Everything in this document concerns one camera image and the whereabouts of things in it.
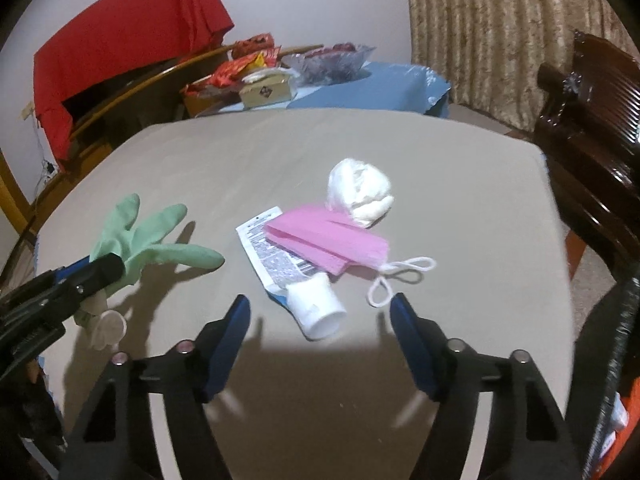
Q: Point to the blue tablecloth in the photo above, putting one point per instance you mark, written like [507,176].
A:
[390,87]

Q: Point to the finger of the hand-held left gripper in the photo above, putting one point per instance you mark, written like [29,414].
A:
[70,272]
[25,350]

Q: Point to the white crumpled plastic bag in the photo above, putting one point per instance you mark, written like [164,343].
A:
[357,185]

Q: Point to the beige cardboard box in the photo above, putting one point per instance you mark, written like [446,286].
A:
[265,92]

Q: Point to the red snack packets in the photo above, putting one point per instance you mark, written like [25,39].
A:
[230,70]

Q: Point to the dark wooden armchair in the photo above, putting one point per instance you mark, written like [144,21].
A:
[590,135]

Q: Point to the red cloth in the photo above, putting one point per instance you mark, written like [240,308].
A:
[125,35]

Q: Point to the glass bowl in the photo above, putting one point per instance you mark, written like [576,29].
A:
[330,62]

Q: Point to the white toothpaste tube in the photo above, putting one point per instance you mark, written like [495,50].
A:
[317,307]

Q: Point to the beige patterned curtain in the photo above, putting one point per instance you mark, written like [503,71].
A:
[500,25]

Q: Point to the bin with black liner bag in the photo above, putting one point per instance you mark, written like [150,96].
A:
[615,340]

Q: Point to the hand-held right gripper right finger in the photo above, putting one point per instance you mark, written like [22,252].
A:
[412,345]

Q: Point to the red woven basket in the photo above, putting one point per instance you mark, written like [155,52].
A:
[252,45]

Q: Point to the black television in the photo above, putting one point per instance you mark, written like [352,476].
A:
[110,90]

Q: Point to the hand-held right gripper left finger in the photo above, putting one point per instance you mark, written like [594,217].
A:
[227,350]

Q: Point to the wooden television cabinet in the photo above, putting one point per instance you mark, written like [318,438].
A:
[92,152]

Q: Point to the pink face mask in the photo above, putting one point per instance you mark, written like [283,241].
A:
[325,240]

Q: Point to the green rubber glove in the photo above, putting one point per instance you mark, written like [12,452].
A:
[150,250]

